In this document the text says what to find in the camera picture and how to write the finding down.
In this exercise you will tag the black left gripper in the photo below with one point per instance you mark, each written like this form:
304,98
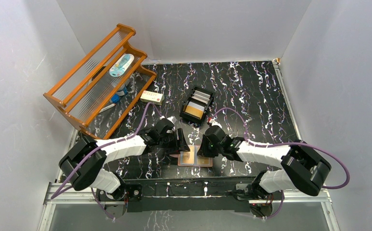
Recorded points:
179,140

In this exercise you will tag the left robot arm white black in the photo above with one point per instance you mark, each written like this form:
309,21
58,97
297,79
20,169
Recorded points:
83,165

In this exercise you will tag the black card tray box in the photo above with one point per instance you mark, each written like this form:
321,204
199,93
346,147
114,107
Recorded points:
188,101

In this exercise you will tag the white red small box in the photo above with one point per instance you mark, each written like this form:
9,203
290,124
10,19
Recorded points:
152,97

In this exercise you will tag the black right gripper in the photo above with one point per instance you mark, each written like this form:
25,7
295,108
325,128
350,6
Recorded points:
203,150

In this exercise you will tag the gold card in tray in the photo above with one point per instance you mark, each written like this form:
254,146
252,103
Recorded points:
194,111

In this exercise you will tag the white blue tube package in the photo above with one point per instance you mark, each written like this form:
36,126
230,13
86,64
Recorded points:
121,66

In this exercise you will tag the white pen under shelf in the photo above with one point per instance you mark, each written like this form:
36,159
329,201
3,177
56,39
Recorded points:
107,107

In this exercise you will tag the orange wooden shelf rack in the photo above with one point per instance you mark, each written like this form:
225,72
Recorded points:
88,87

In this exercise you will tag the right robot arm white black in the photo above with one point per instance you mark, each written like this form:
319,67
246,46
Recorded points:
299,167

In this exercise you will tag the grey white card stack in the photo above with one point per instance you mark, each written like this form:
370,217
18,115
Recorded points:
201,97

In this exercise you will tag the blue cap bottle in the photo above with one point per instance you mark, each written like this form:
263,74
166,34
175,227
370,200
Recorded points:
119,94

